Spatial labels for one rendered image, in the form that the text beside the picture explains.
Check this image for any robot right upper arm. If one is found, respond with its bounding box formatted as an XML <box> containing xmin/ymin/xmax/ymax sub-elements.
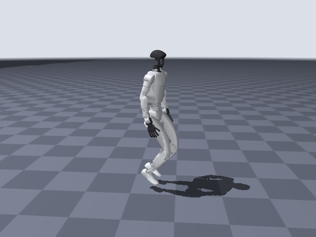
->
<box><xmin>140</xmin><ymin>73</ymin><xmax>155</xmax><ymax>101</ymax></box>

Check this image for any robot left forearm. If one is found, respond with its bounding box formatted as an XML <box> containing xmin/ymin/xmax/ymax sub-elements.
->
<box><xmin>161</xmin><ymin>95</ymin><xmax>168</xmax><ymax>113</ymax></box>

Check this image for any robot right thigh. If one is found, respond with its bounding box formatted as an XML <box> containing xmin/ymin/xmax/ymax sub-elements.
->
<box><xmin>144</xmin><ymin>115</ymin><xmax>171</xmax><ymax>159</ymax></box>

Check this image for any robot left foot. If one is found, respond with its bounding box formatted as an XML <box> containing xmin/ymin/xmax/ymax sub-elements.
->
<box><xmin>145</xmin><ymin>162</ymin><xmax>162</xmax><ymax>177</ymax></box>

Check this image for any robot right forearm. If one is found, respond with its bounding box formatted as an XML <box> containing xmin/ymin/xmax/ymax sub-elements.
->
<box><xmin>141</xmin><ymin>96</ymin><xmax>150</xmax><ymax>124</ymax></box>

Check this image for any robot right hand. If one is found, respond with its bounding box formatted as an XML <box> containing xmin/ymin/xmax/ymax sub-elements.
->
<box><xmin>146</xmin><ymin>117</ymin><xmax>160</xmax><ymax>138</ymax></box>

